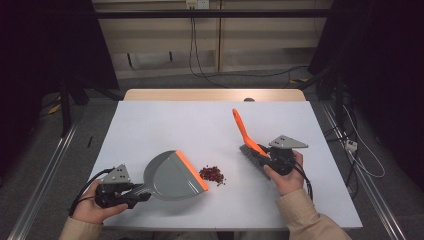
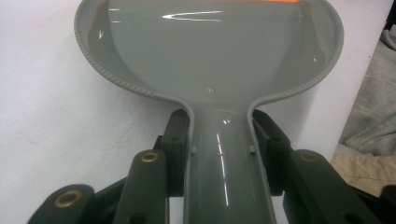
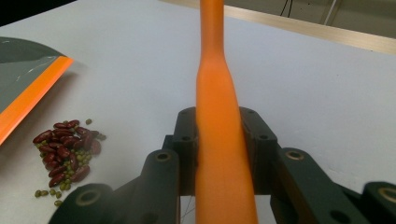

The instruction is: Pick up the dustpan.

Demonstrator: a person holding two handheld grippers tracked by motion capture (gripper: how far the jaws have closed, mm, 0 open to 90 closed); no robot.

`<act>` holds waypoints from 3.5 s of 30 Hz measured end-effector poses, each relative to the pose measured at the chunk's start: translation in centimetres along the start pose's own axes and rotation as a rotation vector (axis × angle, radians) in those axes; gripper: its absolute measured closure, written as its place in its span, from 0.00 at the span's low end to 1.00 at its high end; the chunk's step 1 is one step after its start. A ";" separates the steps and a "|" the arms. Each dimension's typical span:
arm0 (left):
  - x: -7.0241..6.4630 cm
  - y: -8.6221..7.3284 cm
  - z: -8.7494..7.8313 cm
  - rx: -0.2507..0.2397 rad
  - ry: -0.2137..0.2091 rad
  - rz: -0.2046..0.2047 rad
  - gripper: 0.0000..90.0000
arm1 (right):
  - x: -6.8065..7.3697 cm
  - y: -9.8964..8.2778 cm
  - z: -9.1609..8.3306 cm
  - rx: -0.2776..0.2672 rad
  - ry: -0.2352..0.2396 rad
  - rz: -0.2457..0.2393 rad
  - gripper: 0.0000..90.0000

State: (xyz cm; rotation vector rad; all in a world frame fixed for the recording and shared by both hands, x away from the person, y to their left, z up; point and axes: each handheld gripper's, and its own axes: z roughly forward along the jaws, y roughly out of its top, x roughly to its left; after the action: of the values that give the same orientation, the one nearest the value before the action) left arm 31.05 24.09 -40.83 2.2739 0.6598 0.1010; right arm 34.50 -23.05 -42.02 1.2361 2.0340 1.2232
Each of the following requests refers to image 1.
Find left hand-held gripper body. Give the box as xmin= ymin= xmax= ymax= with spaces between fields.
xmin=94 ymin=163 xmax=134 ymax=209

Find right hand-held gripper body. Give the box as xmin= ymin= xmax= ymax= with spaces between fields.
xmin=268 ymin=134 xmax=309 ymax=177

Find orange hand brush grey bristles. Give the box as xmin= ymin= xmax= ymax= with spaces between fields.
xmin=232 ymin=108 xmax=273 ymax=179

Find grey dustpan with orange edge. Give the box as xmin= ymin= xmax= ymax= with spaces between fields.
xmin=132 ymin=149 xmax=210 ymax=202

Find red beans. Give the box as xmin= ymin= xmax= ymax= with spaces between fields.
xmin=198 ymin=164 xmax=227 ymax=187

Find person's right hand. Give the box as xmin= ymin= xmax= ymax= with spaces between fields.
xmin=263 ymin=150 xmax=305 ymax=197

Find person's left hand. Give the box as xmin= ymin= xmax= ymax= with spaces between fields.
xmin=71 ymin=181 xmax=129 ymax=225

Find white table cover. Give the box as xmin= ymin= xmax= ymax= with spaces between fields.
xmin=69 ymin=100 xmax=364 ymax=231

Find white power adapter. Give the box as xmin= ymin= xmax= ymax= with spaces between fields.
xmin=344 ymin=139 xmax=359 ymax=154

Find black metal stand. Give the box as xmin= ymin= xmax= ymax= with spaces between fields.
xmin=58 ymin=76 xmax=91 ymax=138

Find wooden table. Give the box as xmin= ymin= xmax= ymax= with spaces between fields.
xmin=123 ymin=88 xmax=307 ymax=102

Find black horizontal bar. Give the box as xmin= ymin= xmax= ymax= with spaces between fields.
xmin=94 ymin=9 xmax=334 ymax=19

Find black curtain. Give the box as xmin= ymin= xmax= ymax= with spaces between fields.
xmin=308 ymin=0 xmax=424 ymax=191
xmin=0 ymin=0 xmax=120 ymax=178

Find right hand-held gripper black cable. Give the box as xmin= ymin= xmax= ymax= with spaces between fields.
xmin=293 ymin=164 xmax=314 ymax=203

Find hand-held gripper black cable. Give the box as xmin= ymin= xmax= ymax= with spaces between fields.
xmin=68 ymin=168 xmax=115 ymax=218
xmin=293 ymin=164 xmax=314 ymax=203

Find left hand-held gripper black cable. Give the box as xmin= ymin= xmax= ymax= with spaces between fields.
xmin=68 ymin=168 xmax=115 ymax=218

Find aluminium floor rail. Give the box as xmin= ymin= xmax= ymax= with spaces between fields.
xmin=6 ymin=123 xmax=79 ymax=240
xmin=319 ymin=101 xmax=408 ymax=240

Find black floor cable bundle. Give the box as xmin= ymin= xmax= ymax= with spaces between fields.
xmin=318 ymin=74 xmax=360 ymax=198

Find white floor cable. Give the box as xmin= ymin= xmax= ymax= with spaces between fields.
xmin=343 ymin=104 xmax=386 ymax=179

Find black hanging wall cable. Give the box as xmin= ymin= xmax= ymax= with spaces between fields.
xmin=188 ymin=6 xmax=311 ymax=89

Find white wall socket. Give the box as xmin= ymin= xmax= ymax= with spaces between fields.
xmin=185 ymin=0 xmax=210 ymax=10

